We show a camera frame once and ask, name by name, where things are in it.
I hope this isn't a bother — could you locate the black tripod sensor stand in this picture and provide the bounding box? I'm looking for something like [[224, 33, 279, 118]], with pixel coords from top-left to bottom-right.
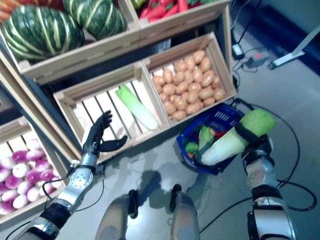
[[238, 0, 263, 45]]

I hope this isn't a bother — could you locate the green striped pumpkin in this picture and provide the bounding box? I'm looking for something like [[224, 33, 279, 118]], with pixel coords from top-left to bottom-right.
[[62, 0, 128, 40], [1, 4, 86, 61]]

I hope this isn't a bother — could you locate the white office desk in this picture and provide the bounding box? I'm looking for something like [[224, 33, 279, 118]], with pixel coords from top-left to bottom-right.
[[267, 24, 320, 71]]

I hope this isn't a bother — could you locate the blue plastic shopping basket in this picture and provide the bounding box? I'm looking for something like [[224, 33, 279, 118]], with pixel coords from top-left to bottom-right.
[[176, 103, 273, 176]]

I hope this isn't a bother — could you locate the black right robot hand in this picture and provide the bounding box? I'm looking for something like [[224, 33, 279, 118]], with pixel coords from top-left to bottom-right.
[[234, 123, 275, 161]]

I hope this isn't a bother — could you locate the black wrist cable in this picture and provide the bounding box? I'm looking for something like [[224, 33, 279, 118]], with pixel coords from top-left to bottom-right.
[[41, 172, 106, 213], [274, 178, 318, 211]]

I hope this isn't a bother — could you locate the silver left robot leg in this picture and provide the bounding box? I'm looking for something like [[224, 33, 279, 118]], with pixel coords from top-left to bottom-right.
[[96, 189, 139, 240]]

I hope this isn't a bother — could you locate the silver right robot leg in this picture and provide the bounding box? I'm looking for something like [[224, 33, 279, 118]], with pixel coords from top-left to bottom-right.
[[169, 184, 201, 240]]

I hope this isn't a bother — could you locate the orange striped pumpkin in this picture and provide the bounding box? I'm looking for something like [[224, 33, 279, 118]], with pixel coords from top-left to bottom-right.
[[0, 0, 65, 24]]

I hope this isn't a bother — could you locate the wooden vegetable display shelf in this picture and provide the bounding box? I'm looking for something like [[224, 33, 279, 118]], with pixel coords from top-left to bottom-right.
[[0, 0, 238, 166]]

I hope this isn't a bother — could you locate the brown potato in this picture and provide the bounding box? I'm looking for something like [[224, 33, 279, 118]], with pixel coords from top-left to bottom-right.
[[192, 49, 206, 64], [186, 91, 200, 105], [172, 96, 187, 111], [188, 82, 202, 93], [198, 86, 214, 101], [162, 83, 177, 96], [212, 87, 227, 102], [201, 69, 215, 88], [162, 100, 177, 116], [162, 69, 175, 84], [202, 97, 216, 108], [176, 81, 190, 95], [185, 102, 203, 115], [152, 76, 166, 88], [171, 110, 188, 122], [211, 76, 222, 90], [199, 56, 212, 73]]

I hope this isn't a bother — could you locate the wooden slatted crate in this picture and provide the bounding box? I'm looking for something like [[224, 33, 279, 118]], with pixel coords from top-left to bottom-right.
[[0, 116, 70, 225], [124, 0, 232, 41], [0, 0, 142, 85], [141, 31, 238, 127], [52, 63, 172, 165]]

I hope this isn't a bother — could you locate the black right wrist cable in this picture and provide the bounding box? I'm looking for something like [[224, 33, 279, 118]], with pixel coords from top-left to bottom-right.
[[274, 178, 318, 211]]

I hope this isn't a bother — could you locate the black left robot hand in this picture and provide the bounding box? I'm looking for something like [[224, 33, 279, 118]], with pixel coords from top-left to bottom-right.
[[81, 110, 129, 159]]

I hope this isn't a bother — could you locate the napa cabbage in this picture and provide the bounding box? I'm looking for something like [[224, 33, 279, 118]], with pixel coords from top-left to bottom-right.
[[114, 84, 160, 131], [201, 109, 278, 166], [198, 125, 216, 156]]

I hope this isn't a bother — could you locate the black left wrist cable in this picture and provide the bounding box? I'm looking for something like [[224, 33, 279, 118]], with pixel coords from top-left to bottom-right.
[[41, 172, 106, 213]]

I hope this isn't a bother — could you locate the silver robot leg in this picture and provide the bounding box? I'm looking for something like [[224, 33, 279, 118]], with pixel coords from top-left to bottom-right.
[[169, 184, 201, 240], [96, 189, 139, 240]]

